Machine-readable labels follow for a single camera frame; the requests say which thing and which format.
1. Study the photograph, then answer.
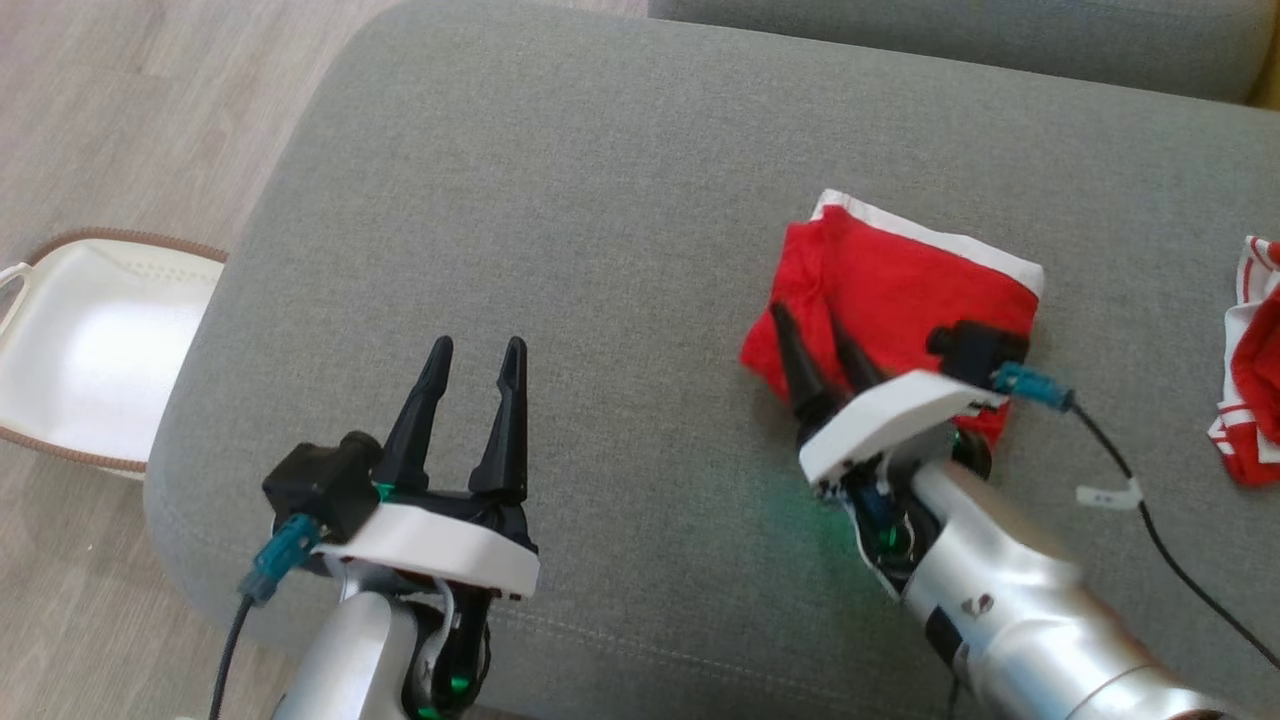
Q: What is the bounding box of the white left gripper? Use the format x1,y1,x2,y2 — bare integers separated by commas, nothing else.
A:
315,336,541,720

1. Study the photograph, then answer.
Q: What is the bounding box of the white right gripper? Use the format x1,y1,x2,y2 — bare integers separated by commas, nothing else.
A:
768,302,1006,601

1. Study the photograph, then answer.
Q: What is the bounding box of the red shorts white trim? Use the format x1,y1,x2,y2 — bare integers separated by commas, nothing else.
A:
740,188,1046,451

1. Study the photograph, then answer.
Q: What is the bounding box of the red white lettered jersey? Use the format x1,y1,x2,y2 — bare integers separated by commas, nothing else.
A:
1207,235,1280,488

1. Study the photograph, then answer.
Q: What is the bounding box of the grey sofa seat cushion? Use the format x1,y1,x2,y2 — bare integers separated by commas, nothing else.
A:
648,0,1280,104
143,0,1280,720

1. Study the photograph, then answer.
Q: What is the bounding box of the white laundry basket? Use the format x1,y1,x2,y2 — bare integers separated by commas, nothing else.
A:
0,228,229,476

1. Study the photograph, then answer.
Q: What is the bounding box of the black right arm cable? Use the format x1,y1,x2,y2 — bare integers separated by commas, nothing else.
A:
993,362,1280,669

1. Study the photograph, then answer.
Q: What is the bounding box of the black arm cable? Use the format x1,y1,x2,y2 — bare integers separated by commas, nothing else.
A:
208,515,323,720
993,362,1280,669

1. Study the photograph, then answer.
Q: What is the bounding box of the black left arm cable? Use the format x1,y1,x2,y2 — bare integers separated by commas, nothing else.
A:
208,515,323,720

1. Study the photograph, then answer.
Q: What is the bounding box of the white cable label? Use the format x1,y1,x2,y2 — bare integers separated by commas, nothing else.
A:
1075,478,1143,511

